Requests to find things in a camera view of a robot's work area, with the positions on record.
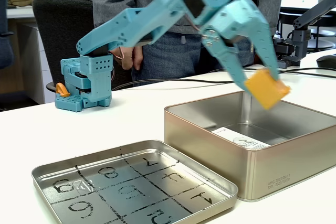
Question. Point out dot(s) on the yellow block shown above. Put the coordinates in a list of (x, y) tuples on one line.
[(267, 90)]

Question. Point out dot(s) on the person's hand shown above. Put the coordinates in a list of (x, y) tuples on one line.
[(124, 58)]

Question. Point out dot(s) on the black computer mouse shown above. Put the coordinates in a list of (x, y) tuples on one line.
[(328, 62)]

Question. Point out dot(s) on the printed white paper sheet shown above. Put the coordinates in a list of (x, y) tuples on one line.
[(228, 133)]

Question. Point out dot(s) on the gold metal tin box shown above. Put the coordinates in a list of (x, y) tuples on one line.
[(210, 140)]

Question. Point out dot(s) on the small white plastic piece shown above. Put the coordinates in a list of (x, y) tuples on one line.
[(242, 142)]

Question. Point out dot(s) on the black office chair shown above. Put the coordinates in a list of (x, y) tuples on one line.
[(63, 24)]

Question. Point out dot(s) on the numbered metal tin lid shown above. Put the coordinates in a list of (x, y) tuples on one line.
[(126, 190)]

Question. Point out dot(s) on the white desk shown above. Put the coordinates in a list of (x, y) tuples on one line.
[(29, 51)]

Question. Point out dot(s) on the blue office chair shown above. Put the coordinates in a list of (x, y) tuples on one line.
[(5, 45)]

